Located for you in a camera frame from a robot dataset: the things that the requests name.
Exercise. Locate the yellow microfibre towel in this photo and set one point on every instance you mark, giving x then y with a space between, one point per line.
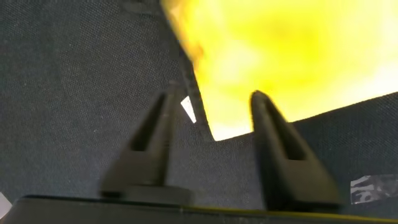
280 62

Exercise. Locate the small white paper tag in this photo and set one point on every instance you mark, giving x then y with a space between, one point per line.
188 109

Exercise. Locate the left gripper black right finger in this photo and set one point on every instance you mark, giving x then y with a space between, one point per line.
289 174

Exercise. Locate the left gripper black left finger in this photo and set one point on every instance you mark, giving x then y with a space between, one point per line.
146 161

